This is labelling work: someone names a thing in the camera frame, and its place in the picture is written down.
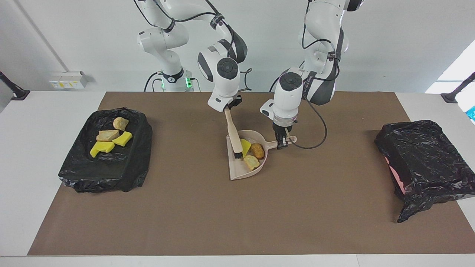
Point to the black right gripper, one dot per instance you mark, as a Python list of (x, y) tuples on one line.
[(233, 102)]

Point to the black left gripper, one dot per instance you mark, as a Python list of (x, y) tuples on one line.
[(282, 129)]

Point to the brown sponge piece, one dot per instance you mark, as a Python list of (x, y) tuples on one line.
[(258, 150)]

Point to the beige hand brush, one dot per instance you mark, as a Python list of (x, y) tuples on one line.
[(233, 135)]

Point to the yellow sponge piece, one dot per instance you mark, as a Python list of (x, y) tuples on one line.
[(245, 145), (102, 147), (123, 139)]

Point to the small beige sponge piece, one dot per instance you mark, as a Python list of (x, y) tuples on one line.
[(251, 162)]

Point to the beige plastic dustpan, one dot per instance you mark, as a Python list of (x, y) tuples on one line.
[(243, 170)]

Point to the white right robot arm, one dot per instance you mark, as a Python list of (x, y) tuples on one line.
[(222, 78)]

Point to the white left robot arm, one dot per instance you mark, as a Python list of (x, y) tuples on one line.
[(289, 96)]

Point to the pink plastic bin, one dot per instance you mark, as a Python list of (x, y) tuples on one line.
[(396, 177)]

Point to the taut black trash bag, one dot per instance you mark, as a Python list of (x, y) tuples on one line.
[(122, 170)]

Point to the loose black trash bag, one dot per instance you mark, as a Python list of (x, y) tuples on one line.
[(426, 155)]

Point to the brown table mat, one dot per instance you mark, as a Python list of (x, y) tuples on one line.
[(222, 222)]

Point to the blue object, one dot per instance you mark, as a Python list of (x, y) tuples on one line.
[(472, 113)]

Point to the white wall socket box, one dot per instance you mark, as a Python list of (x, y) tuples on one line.
[(66, 81)]

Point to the black camera stand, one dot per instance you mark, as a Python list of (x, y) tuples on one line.
[(451, 97), (20, 94)]

